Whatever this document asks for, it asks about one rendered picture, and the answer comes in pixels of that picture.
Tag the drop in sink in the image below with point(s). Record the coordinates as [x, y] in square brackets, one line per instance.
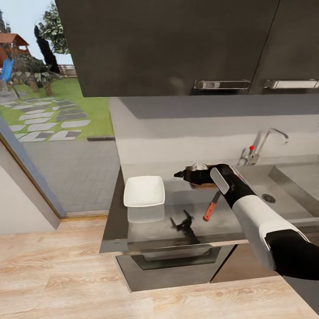
[291, 188]

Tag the cabinet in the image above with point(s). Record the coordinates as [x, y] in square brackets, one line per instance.
[129, 48]

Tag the parer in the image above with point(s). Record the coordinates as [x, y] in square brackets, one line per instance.
[212, 206]

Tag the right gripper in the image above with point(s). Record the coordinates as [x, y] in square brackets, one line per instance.
[191, 176]

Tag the cutting board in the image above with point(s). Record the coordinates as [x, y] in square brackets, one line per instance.
[204, 184]

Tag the fixed window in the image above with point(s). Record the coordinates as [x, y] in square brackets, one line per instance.
[63, 142]

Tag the bowl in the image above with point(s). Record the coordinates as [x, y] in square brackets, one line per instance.
[144, 191]

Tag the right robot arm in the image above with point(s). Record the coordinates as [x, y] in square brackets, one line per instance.
[277, 244]

